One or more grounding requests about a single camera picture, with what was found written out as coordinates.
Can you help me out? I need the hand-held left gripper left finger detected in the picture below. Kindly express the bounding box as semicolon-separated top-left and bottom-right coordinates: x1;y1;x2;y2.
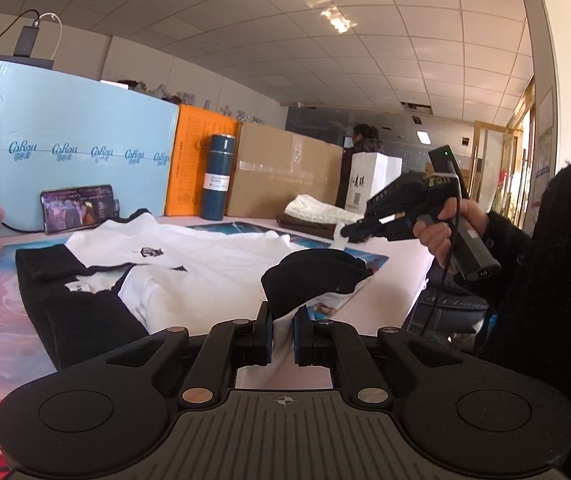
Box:
102;302;272;408

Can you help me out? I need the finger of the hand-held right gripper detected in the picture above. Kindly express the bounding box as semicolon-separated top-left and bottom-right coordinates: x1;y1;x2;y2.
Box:
340;214;413;242

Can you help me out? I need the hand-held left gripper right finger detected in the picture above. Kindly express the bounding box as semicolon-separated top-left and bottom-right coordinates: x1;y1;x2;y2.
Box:
294;306;469;407

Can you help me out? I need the white shirt with black sleeves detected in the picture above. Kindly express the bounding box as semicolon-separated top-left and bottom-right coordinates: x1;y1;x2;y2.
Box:
15;208;391;391

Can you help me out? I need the person's right forearm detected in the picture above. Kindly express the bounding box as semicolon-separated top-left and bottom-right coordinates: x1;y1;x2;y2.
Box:
480;149;571;281

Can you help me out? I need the person's right hand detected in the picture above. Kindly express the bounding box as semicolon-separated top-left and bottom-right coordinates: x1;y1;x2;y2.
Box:
413;198;489;270

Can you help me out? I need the white carton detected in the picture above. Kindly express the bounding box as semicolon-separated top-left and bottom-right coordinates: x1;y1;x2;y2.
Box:
345;151;403;213

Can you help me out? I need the white knit folded garment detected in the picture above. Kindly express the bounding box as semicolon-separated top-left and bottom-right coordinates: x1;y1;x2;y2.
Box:
285;193;366;226

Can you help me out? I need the brown folded garment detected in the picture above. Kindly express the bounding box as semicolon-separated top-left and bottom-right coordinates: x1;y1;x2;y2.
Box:
275;214;346;243

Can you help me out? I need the dark blue denim cloth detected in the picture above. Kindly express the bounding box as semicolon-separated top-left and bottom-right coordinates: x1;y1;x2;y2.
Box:
405;285;489;333

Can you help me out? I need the brown cardboard carton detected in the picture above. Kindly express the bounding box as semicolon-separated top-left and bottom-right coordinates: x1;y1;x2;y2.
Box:
225;122;343;221

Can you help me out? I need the dark blue thermos bottle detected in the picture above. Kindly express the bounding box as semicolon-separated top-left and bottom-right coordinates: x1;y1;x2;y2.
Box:
200;134;237;221

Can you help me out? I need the orange carton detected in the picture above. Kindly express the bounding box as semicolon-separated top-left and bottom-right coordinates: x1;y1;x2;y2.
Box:
165;105;241;218

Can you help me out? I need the person's black coat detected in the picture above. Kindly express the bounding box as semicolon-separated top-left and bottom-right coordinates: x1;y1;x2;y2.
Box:
480;240;571;480

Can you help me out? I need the smartphone with lit screen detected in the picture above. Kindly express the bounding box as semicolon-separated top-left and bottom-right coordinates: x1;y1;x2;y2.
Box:
40;183;116;235

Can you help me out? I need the large light blue carton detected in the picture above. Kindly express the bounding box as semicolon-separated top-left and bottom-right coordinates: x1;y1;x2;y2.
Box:
0;60;181;233

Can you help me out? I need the black power adapter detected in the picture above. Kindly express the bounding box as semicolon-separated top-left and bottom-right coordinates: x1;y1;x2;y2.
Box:
14;24;40;57

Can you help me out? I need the wooden door frame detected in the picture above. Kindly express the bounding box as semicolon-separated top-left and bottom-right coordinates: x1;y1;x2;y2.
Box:
473;80;536;211

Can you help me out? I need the white cable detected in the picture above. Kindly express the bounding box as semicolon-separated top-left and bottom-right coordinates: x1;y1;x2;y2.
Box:
35;12;63;58

